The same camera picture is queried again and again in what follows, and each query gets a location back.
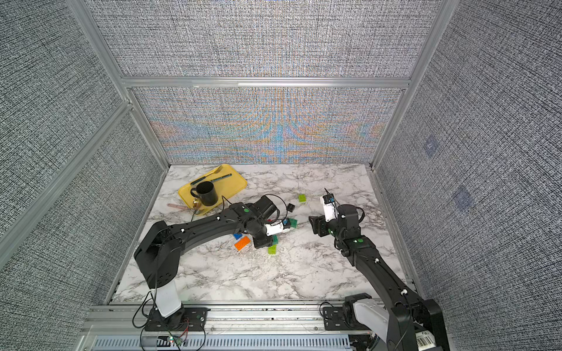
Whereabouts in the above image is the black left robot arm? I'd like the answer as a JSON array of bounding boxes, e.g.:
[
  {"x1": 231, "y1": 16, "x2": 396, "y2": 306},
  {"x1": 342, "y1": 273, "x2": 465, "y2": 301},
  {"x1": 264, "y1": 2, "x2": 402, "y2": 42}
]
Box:
[{"x1": 133, "y1": 195, "x2": 280, "y2": 318}]

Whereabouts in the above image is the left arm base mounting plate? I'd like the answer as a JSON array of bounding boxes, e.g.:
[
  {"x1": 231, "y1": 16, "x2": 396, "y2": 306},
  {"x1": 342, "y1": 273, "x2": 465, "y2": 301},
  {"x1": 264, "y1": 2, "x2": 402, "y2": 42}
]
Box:
[{"x1": 144, "y1": 307, "x2": 209, "y2": 332}]

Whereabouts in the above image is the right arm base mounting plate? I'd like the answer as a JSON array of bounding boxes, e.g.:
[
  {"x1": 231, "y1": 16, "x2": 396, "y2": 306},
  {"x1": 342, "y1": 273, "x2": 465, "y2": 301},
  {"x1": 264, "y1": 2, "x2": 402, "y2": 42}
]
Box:
[{"x1": 320, "y1": 305, "x2": 368, "y2": 331}]

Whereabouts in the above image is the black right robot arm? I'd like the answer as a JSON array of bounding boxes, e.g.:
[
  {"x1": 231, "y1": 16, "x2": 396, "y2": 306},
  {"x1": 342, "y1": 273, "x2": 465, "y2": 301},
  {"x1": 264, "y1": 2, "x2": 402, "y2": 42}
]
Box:
[{"x1": 309, "y1": 203, "x2": 450, "y2": 350}]

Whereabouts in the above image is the orange long lego brick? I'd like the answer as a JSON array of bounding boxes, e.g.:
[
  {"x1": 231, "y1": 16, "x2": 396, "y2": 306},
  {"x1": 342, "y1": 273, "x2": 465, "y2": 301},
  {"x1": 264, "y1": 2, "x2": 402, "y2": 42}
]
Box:
[{"x1": 234, "y1": 236, "x2": 251, "y2": 252}]

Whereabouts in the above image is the yellow plastic tray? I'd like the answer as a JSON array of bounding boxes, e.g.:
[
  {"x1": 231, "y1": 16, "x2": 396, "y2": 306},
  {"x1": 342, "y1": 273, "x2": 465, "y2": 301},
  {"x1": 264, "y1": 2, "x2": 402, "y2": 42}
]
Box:
[{"x1": 178, "y1": 164, "x2": 247, "y2": 216}]

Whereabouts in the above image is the black mug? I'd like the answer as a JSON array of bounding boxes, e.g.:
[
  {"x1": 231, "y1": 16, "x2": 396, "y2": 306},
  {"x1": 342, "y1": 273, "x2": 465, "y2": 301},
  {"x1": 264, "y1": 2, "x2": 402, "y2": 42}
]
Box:
[{"x1": 190, "y1": 181, "x2": 218, "y2": 206}]

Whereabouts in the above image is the iridescent spoon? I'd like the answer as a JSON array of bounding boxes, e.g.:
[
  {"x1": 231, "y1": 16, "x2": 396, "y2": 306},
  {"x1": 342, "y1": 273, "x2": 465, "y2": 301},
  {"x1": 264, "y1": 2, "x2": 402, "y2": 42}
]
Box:
[{"x1": 190, "y1": 198, "x2": 202, "y2": 222}]

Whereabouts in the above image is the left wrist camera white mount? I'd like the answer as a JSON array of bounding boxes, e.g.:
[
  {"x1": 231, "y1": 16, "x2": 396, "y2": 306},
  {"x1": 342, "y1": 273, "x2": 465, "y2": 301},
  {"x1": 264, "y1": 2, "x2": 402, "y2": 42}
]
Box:
[{"x1": 266, "y1": 219, "x2": 292, "y2": 236}]

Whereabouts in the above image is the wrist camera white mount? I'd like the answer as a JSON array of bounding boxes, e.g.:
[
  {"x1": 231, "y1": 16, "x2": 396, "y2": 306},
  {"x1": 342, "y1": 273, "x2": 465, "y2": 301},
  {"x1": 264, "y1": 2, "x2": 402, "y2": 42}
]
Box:
[
  {"x1": 321, "y1": 192, "x2": 338, "y2": 222},
  {"x1": 266, "y1": 219, "x2": 292, "y2": 236}
]

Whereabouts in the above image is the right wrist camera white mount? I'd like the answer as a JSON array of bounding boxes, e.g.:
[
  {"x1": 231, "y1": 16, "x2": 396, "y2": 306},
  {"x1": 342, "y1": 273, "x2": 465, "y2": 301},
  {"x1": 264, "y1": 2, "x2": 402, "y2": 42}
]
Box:
[{"x1": 321, "y1": 192, "x2": 338, "y2": 222}]

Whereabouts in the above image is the green handled knife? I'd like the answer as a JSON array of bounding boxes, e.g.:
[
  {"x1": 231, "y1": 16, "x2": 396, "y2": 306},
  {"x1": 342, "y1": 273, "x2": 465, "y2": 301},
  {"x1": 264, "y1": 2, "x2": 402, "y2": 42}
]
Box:
[{"x1": 210, "y1": 173, "x2": 233, "y2": 183}]

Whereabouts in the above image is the aluminium front rail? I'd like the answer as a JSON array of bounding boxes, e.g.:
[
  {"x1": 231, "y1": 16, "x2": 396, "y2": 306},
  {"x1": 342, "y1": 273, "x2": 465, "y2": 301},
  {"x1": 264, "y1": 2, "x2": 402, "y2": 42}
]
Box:
[{"x1": 79, "y1": 300, "x2": 328, "y2": 336}]

